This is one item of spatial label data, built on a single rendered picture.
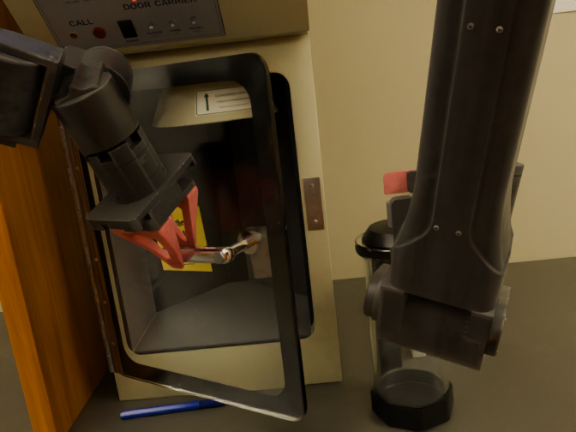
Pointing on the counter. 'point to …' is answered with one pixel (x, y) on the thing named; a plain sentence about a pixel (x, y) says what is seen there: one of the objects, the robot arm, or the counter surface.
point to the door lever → (201, 255)
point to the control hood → (266, 9)
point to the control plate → (168, 10)
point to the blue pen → (169, 408)
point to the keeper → (314, 203)
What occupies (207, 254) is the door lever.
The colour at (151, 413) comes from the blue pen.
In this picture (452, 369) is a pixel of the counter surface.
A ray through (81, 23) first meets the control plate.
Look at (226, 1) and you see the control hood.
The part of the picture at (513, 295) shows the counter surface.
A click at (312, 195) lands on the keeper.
